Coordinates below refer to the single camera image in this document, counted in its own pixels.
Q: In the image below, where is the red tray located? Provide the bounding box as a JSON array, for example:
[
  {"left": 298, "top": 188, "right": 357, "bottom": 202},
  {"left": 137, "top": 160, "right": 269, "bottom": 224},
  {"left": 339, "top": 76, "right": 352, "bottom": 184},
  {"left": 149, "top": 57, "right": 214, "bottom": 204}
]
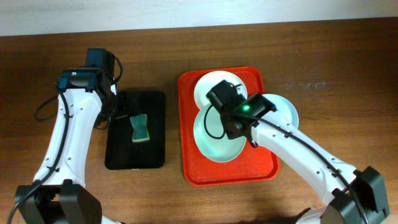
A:
[{"left": 178, "top": 69, "right": 279, "bottom": 187}]

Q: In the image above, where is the cream plate with green mark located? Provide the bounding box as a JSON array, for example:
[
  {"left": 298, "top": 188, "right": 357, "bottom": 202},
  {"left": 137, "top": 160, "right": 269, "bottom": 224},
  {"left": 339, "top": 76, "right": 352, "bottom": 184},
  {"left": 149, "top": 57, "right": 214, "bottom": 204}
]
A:
[{"left": 193, "top": 70, "right": 248, "bottom": 110}]

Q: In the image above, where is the yellow green sponge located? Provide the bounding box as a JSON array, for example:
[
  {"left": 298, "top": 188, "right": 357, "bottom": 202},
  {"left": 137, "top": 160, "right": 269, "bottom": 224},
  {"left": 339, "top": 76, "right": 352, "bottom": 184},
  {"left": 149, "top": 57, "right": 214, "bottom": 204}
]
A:
[{"left": 129, "top": 114, "right": 150, "bottom": 142}]

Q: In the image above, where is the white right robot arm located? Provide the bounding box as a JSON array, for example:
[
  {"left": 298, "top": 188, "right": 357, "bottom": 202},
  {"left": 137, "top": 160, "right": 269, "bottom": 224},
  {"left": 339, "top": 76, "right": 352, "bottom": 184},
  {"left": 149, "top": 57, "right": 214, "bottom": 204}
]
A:
[{"left": 206, "top": 80, "right": 390, "bottom": 224}]

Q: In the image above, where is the black tray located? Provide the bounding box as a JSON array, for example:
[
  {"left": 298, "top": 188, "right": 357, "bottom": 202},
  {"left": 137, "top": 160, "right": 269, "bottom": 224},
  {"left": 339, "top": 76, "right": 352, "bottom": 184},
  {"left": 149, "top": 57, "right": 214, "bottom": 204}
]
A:
[{"left": 104, "top": 91, "right": 166, "bottom": 170}]

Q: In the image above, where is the light blue plate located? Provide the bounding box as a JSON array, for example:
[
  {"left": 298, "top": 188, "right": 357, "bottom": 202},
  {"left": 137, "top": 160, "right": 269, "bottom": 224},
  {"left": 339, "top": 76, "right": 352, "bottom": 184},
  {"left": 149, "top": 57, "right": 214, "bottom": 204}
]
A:
[{"left": 263, "top": 94, "right": 299, "bottom": 129}]

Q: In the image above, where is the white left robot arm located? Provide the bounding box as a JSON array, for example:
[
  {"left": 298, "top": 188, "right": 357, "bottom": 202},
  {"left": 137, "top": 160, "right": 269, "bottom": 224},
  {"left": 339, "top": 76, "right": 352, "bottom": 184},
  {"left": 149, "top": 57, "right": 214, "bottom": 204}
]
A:
[{"left": 7, "top": 49, "right": 121, "bottom": 223}]

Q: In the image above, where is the light green plate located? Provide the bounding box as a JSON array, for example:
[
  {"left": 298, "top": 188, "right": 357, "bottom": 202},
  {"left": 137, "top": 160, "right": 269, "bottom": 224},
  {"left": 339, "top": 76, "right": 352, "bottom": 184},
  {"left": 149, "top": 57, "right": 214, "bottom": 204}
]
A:
[{"left": 193, "top": 104, "right": 246, "bottom": 162}]

